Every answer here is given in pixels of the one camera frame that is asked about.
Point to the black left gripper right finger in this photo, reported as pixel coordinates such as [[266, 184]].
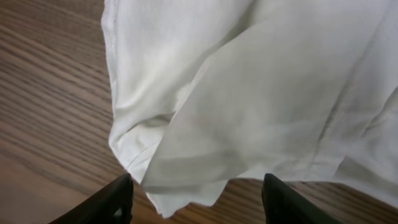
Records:
[[283, 205]]

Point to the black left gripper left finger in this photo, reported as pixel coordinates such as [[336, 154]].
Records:
[[110, 205]]

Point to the white t-shirt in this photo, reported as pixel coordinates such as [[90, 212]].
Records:
[[208, 91]]

